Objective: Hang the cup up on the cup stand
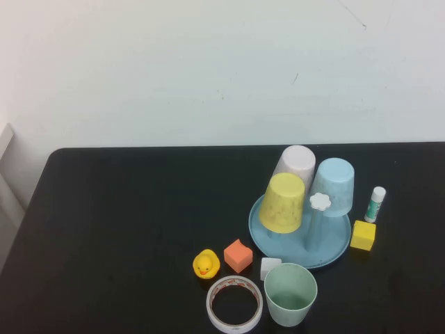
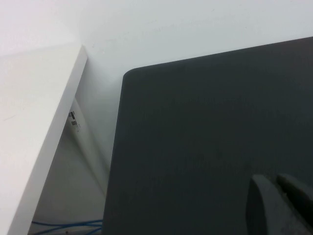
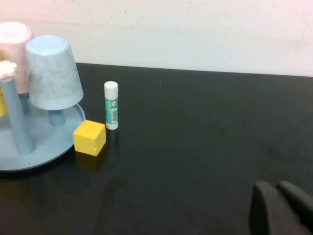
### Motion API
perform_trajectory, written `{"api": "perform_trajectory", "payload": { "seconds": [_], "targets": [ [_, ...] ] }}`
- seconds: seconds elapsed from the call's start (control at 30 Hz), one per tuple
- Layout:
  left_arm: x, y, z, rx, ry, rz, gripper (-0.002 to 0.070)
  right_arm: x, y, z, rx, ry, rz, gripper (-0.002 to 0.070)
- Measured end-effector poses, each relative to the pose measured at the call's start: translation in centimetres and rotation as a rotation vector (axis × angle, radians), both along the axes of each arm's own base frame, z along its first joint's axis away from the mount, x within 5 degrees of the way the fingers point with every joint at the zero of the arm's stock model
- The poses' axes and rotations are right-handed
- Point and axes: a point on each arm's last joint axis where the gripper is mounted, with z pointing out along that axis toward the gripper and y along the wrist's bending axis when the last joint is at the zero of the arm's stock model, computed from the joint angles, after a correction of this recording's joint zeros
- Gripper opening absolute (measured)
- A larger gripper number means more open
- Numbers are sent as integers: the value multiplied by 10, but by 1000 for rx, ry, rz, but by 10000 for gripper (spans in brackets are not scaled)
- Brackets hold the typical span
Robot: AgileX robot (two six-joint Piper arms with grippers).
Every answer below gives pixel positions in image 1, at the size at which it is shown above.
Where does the pale green plastic cup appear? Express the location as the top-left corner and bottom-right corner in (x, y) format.
(263, 262), (318, 328)

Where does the yellow plastic cup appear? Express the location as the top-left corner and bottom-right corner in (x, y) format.
(259, 173), (306, 234)

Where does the pale pink plastic cup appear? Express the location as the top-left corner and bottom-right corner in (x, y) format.
(272, 145), (316, 186)

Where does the light blue plastic cup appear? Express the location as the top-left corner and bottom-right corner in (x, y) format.
(309, 157), (356, 218)

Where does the blue cup stand with pegs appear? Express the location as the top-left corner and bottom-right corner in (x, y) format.
(248, 192), (353, 270)

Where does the orange foam cube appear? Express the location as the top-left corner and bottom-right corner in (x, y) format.
(223, 239), (253, 273)

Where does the yellow rubber duck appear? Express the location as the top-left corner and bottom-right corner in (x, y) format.
(192, 248), (221, 280)

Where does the white foam cube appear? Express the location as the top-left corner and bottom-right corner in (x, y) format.
(260, 257), (283, 282)

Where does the white adhesive tape roll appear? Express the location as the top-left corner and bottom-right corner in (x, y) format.
(206, 275), (264, 333)

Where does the yellow foam cube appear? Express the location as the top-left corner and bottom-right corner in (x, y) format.
(349, 220), (378, 253)

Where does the white green glue stick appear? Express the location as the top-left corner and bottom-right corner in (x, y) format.
(364, 186), (387, 224)

